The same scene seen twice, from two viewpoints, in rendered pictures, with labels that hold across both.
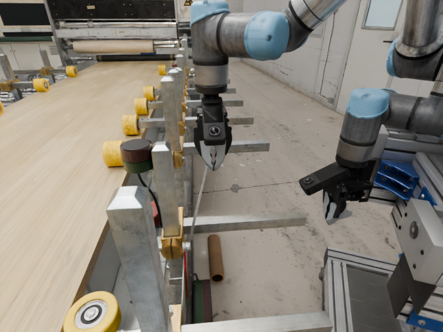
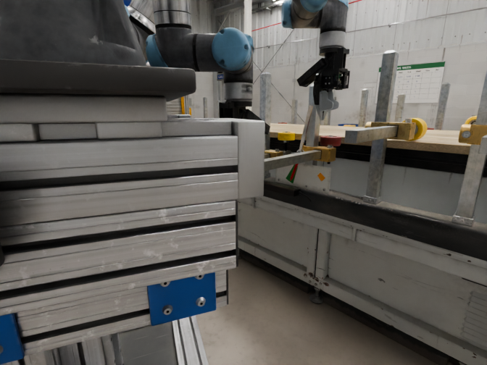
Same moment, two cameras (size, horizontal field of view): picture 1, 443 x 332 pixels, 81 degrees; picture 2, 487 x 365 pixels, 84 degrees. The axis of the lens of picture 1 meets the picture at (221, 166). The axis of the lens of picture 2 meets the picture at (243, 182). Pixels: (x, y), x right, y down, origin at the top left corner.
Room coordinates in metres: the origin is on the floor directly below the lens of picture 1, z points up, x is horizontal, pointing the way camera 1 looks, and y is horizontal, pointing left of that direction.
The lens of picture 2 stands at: (1.12, -0.76, 1.01)
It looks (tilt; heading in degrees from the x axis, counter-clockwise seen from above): 15 degrees down; 142
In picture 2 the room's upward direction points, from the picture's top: straight up
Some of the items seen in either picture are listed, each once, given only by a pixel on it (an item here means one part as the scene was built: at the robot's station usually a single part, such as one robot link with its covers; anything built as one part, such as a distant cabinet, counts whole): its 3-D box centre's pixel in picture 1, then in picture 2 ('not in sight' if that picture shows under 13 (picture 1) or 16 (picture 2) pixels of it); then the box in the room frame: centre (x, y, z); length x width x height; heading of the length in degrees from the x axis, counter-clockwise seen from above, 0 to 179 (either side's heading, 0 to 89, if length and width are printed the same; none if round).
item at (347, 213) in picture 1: (341, 214); not in sight; (0.53, -0.32, 0.86); 0.06 x 0.03 x 0.09; 96
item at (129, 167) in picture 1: (138, 161); not in sight; (0.45, 0.17, 1.07); 0.06 x 0.06 x 0.02
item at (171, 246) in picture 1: (172, 231); (317, 153); (0.48, 0.12, 0.85); 0.13 x 0.06 x 0.05; 6
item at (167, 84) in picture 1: (175, 156); (380, 131); (0.71, 0.14, 0.94); 0.03 x 0.03 x 0.48; 6
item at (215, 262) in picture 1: (215, 256); not in sight; (1.09, 0.04, 0.04); 0.30 x 0.08 x 0.08; 6
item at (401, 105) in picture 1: (385, 108); (225, 53); (0.60, -0.39, 1.13); 0.11 x 0.11 x 0.08; 47
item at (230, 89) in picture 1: (192, 91); not in sight; (1.50, 0.17, 0.95); 0.50 x 0.04 x 0.04; 96
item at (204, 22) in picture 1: (211, 33); (333, 14); (0.58, 0.02, 1.29); 0.09 x 0.08 x 0.11; 52
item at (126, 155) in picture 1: (136, 149); not in sight; (0.45, 0.17, 1.09); 0.06 x 0.06 x 0.02
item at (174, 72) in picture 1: (179, 132); (480, 145); (0.95, 0.17, 0.92); 0.03 x 0.03 x 0.48; 6
